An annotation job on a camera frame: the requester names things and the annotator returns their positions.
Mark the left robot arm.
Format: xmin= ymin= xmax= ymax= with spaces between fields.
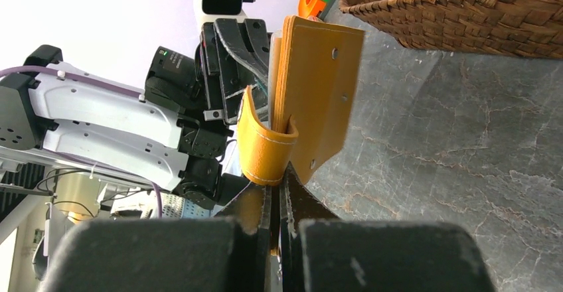
xmin=1 ymin=18 xmax=272 ymax=209

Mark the yellow leather card holder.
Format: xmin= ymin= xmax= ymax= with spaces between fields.
xmin=237 ymin=16 xmax=364 ymax=186

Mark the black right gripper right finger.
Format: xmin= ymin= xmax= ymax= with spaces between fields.
xmin=279 ymin=167 xmax=495 ymax=291

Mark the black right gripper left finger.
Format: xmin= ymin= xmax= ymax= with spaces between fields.
xmin=39 ymin=184 xmax=272 ymax=291

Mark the brown woven basket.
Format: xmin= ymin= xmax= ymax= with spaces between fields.
xmin=339 ymin=0 xmax=562 ymax=59

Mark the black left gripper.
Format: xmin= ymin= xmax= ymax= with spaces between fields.
xmin=196 ymin=18 xmax=270 ymax=125

